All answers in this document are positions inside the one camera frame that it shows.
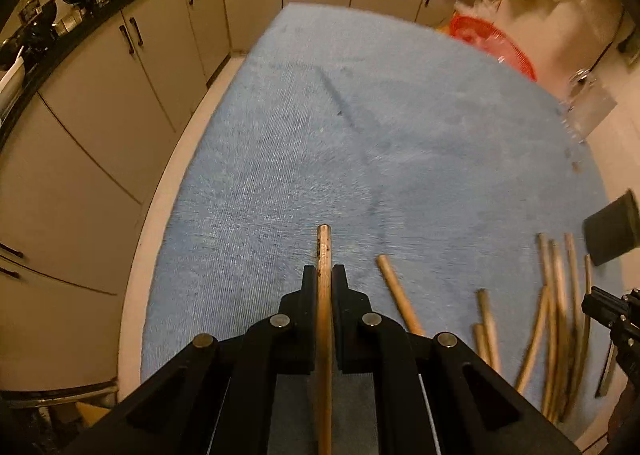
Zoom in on wooden chopstick pair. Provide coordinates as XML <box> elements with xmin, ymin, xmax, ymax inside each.
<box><xmin>563</xmin><ymin>233</ymin><xmax>582</xmax><ymax>419</ymax></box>
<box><xmin>550</xmin><ymin>239</ymin><xmax>570</xmax><ymax>423</ymax></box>

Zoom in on wooden chopstick diagonal low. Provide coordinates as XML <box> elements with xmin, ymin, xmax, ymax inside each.
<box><xmin>514</xmin><ymin>285</ymin><xmax>550</xmax><ymax>394</ymax></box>

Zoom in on wooden chopstick long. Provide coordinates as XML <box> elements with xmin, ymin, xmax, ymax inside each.
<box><xmin>537</xmin><ymin>233</ymin><xmax>558</xmax><ymax>418</ymax></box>

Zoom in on black utensil holder cup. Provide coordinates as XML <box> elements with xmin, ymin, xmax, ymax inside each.
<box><xmin>582</xmin><ymin>190</ymin><xmax>640</xmax><ymax>267</ymax></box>

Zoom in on lower kitchen cabinets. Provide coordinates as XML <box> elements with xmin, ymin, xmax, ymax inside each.
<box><xmin>1</xmin><ymin>0</ymin><xmax>457</xmax><ymax>394</ymax></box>

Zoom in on black flat phone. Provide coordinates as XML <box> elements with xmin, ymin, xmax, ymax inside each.
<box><xmin>594</xmin><ymin>342</ymin><xmax>617</xmax><ymax>399</ymax></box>

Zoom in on clear glass mug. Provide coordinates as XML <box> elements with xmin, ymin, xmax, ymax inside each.
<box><xmin>560</xmin><ymin>70</ymin><xmax>617</xmax><ymax>143</ymax></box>

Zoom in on blue towel table cloth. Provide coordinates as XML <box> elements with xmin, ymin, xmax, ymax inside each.
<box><xmin>141</xmin><ymin>4</ymin><xmax>608</xmax><ymax>380</ymax></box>

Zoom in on red plastic basket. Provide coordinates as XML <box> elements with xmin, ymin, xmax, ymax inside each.
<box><xmin>448</xmin><ymin>14</ymin><xmax>537</xmax><ymax>82</ymax></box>

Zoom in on white bowl on counter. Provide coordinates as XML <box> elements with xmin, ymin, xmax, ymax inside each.
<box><xmin>0</xmin><ymin>47</ymin><xmax>25</xmax><ymax>120</ymax></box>

